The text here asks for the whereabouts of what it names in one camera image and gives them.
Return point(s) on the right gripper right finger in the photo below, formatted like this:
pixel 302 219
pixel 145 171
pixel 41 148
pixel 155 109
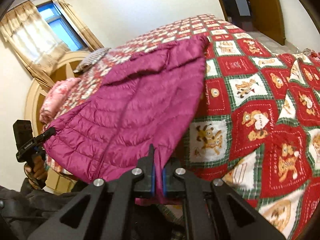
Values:
pixel 212 209

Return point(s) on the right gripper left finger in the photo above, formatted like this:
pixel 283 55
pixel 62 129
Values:
pixel 103 209

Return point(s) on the striped grey pillow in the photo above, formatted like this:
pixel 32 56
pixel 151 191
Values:
pixel 91 60

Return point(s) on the brown wooden door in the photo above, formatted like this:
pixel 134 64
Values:
pixel 268 19

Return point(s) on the pink floral folded blanket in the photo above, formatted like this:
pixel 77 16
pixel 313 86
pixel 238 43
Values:
pixel 55 99

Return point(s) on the person's left hand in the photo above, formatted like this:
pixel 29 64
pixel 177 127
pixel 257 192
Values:
pixel 38 172

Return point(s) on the beige side curtain panel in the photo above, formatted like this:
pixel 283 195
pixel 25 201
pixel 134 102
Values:
pixel 82 29

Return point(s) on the magenta quilted down jacket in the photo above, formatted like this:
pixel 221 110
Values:
pixel 149 100

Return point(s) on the beige patterned curtain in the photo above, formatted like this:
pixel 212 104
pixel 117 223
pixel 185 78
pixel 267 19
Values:
pixel 33 41

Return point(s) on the blue framed window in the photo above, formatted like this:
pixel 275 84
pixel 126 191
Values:
pixel 60 26

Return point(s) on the red patchwork cartoon bedspread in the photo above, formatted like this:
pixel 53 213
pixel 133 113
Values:
pixel 257 122

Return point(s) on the pile of colourful clothes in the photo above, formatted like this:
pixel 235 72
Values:
pixel 312 54

